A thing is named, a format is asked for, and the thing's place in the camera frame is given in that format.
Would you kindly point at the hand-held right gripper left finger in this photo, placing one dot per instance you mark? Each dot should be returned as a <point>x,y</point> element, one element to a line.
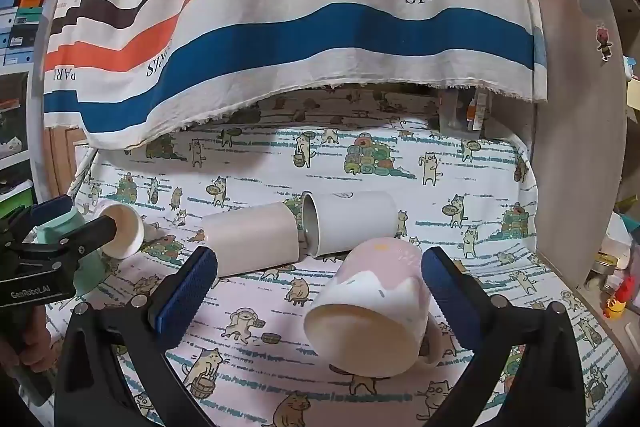
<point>185,297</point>

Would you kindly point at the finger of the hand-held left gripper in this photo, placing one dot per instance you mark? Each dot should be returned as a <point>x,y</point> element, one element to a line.
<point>80,237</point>
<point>47,209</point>

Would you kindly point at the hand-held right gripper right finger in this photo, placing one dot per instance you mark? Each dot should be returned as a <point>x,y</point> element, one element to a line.
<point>445,292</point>

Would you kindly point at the small cream cup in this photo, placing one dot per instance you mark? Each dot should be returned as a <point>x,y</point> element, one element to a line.
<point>129,229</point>

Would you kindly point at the pink mug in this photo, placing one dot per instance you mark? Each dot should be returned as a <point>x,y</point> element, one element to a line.
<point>370,307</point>

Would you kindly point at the mint green cup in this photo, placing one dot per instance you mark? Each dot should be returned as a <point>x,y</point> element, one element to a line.
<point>91,274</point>

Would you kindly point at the beige cylindrical cup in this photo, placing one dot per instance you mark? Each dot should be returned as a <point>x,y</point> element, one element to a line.
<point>250,239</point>

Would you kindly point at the white cylindrical cup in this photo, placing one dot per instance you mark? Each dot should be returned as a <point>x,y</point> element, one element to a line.
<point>355,219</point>

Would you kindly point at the person's left hand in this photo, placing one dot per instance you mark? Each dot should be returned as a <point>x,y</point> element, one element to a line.
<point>40,337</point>

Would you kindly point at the brown wooden cabinet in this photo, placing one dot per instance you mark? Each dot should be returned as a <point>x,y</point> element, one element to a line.
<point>62,162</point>

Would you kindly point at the cat printed blanket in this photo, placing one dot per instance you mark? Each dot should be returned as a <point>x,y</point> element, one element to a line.
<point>280,322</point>

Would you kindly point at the yellow red toy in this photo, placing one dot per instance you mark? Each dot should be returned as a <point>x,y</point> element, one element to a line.
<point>616,302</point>

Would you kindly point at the clear plastic container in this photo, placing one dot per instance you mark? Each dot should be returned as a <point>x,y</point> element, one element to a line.
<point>462,114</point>

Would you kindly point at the stack of shoe boxes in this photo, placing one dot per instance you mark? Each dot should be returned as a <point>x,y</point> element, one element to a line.
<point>22,22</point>

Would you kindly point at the wooden side panel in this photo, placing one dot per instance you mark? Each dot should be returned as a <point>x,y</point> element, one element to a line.
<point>575,147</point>

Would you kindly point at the bear sticker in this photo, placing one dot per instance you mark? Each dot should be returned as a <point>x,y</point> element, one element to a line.
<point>604,41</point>

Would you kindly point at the striped cloth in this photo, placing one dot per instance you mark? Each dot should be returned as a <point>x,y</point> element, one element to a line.
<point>320,7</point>

